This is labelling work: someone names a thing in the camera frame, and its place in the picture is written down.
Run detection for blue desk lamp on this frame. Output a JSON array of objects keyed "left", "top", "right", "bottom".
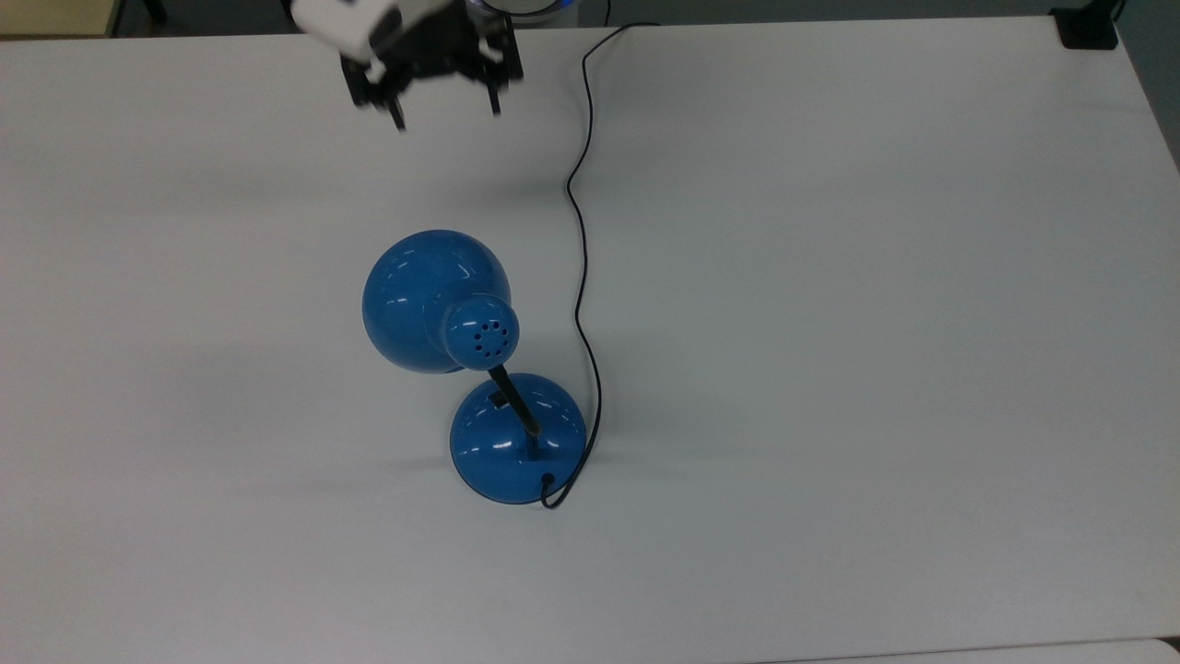
[{"left": 361, "top": 229, "right": 588, "bottom": 506}]

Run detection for black table clamp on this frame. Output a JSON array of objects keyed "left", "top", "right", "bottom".
[{"left": 1051, "top": 0, "right": 1127, "bottom": 50}]

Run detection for beige wooden desk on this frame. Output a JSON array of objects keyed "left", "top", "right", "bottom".
[{"left": 0, "top": 0, "right": 126, "bottom": 40}]

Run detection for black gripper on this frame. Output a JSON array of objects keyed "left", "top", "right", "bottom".
[{"left": 338, "top": 7, "right": 525, "bottom": 133}]

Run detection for black lamp power cable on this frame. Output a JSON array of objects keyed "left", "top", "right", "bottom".
[{"left": 539, "top": 20, "right": 661, "bottom": 510}]

